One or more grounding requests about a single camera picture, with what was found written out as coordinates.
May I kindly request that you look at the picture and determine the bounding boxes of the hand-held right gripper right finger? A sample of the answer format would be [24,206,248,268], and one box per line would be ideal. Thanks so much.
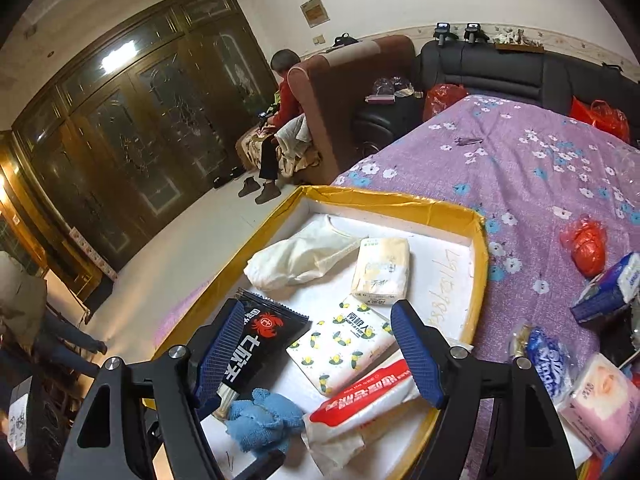
[390,300,586,480]

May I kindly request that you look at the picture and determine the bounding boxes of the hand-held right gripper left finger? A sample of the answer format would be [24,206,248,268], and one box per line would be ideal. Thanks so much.
[55,300,246,480]

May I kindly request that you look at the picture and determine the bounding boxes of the black printed packet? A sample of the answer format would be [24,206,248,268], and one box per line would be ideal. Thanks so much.
[219,289,312,402]

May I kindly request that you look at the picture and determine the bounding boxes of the red white packet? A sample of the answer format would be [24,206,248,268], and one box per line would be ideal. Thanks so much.
[301,357,427,477]

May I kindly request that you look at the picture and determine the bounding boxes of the lemon print tissue pack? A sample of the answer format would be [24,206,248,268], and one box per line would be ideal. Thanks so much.
[286,296,397,397]

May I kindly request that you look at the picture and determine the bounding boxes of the blue knit cloth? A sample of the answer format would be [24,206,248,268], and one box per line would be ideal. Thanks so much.
[225,387,307,457]

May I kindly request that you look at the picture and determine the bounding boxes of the gold rimmed cardboard box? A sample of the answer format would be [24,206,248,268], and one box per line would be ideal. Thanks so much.
[144,185,489,480]

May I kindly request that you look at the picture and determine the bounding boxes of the white facial tissue pack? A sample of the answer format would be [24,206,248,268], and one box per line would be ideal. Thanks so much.
[350,236,412,307]

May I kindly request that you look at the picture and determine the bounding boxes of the white cloth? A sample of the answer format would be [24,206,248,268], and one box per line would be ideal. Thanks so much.
[244,214,370,292]

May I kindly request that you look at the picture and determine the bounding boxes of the blue white plastic packet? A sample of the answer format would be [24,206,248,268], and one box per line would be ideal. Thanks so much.
[509,322,574,402]

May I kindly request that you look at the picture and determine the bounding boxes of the pink tissue pack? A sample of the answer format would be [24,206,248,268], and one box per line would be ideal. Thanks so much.
[556,352,640,462]

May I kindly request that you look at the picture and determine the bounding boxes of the small red plastic bag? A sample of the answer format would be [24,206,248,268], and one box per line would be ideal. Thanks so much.
[560,215,609,279]

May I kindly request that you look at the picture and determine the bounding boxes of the blue white tissue pack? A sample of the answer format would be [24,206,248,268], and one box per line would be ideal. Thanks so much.
[570,252,640,326]

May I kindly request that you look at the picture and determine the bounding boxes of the black shoes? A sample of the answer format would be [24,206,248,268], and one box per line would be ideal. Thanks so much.
[213,167,247,189]

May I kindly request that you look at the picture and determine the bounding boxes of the patterned blanket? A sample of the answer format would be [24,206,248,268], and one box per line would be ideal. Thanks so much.
[235,115,323,182]

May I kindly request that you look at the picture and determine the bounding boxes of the dark glass door cabinet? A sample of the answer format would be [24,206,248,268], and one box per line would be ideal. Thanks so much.
[11,0,282,272]

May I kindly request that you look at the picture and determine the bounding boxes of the brown armchair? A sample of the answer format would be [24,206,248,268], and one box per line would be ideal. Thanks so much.
[235,35,417,187]

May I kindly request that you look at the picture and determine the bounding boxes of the purple plastic bag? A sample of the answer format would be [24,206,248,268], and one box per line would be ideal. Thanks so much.
[365,75,422,107]

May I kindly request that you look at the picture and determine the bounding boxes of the black leather sofa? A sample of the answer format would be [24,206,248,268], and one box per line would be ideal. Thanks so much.
[355,37,640,161]

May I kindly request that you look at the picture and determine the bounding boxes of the pale ornament on tray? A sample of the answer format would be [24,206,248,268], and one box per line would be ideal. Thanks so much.
[494,27,547,54]

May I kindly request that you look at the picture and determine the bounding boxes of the small wall plaque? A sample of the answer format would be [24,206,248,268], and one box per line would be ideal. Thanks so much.
[300,0,332,29]

